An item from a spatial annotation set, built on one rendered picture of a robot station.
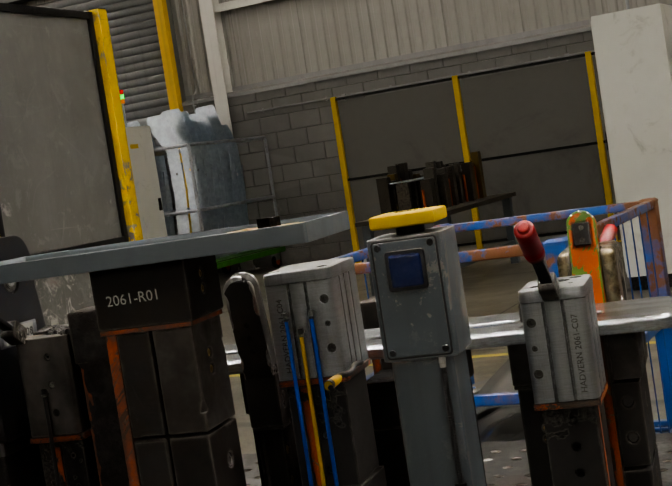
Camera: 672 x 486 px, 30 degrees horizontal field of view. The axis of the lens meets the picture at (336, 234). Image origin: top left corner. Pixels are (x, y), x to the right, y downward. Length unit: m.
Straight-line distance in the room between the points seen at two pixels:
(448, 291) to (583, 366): 0.21
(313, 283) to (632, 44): 7.99
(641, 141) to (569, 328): 7.97
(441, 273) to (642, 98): 8.12
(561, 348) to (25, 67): 3.75
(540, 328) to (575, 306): 0.04
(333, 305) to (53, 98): 3.69
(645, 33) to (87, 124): 5.08
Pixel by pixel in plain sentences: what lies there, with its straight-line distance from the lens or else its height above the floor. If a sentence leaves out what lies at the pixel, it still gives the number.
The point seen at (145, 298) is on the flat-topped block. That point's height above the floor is 1.11.
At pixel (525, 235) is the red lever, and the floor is 1.12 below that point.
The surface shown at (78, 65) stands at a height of 1.76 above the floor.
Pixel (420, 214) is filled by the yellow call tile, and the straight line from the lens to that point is 1.11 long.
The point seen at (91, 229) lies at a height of 1.11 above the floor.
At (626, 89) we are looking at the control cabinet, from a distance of 9.23.
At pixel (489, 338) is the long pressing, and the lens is 1.39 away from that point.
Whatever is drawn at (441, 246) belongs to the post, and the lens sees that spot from 1.11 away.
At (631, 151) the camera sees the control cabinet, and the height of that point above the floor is 1.00.
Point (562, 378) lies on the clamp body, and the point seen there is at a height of 0.97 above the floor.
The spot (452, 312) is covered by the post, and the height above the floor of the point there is 1.07.
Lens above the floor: 1.21
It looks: 3 degrees down
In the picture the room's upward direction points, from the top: 9 degrees counter-clockwise
